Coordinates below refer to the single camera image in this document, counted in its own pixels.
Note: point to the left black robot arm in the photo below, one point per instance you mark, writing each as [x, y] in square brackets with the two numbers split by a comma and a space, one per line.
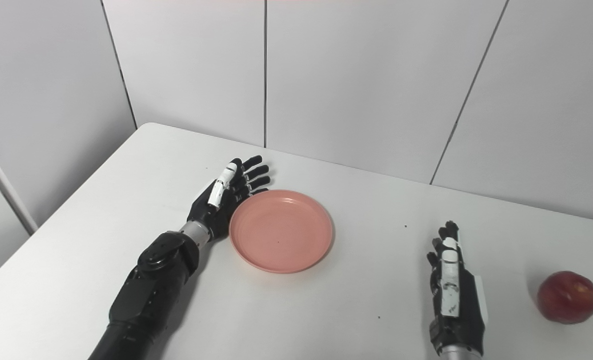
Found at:
[149, 295]

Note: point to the pink round plate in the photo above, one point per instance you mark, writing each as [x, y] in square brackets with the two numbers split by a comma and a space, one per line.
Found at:
[281, 231]

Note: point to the red apple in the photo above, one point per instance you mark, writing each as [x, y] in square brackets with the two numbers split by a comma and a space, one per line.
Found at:
[567, 297]

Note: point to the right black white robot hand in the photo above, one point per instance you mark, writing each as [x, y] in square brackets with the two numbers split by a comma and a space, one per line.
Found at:
[459, 315]

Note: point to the white corner post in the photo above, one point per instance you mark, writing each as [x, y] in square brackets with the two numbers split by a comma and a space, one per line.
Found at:
[6, 187]

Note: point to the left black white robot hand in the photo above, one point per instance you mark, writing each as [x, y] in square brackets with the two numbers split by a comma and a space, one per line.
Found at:
[209, 212]

